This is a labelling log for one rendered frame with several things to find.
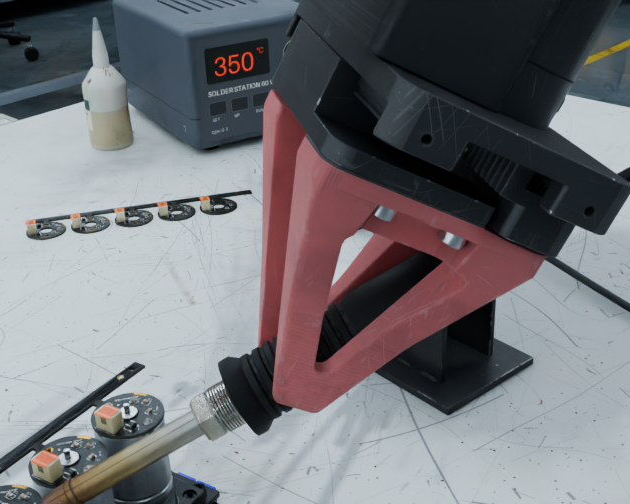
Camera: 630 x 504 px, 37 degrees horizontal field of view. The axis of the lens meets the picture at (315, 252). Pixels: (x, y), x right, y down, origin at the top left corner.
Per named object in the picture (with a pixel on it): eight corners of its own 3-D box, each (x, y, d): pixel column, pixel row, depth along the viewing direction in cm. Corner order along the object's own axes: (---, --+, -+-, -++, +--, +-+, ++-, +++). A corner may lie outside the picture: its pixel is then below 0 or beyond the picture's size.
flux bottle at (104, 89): (117, 133, 77) (101, 10, 73) (142, 142, 75) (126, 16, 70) (82, 144, 75) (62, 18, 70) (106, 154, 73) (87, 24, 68)
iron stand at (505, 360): (407, 452, 45) (509, 359, 38) (307, 308, 48) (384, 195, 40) (489, 401, 49) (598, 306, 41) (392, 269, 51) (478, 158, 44)
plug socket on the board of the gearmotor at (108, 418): (129, 423, 32) (127, 406, 32) (112, 436, 31) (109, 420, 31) (112, 415, 32) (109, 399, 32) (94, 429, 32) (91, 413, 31)
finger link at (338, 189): (192, 421, 23) (365, 82, 21) (167, 289, 30) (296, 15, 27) (418, 483, 26) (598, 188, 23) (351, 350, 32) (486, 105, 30)
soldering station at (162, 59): (327, 129, 76) (324, 9, 72) (197, 160, 71) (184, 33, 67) (241, 85, 88) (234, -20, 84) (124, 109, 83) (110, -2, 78)
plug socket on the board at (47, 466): (69, 470, 30) (66, 453, 30) (49, 486, 29) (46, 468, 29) (51, 462, 30) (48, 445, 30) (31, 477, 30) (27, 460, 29)
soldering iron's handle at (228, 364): (263, 453, 27) (649, 232, 27) (221, 394, 26) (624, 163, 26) (249, 404, 29) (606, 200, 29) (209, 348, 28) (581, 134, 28)
